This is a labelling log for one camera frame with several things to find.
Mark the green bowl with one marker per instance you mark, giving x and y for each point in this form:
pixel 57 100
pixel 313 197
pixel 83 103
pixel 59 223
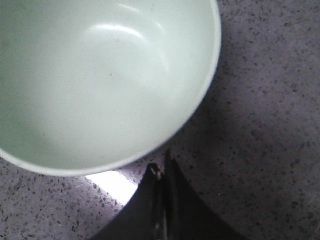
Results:
pixel 87 86

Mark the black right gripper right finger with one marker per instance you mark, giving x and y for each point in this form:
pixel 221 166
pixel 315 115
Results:
pixel 187 215

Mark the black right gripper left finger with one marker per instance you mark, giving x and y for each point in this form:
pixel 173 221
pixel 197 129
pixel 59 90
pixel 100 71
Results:
pixel 142 218

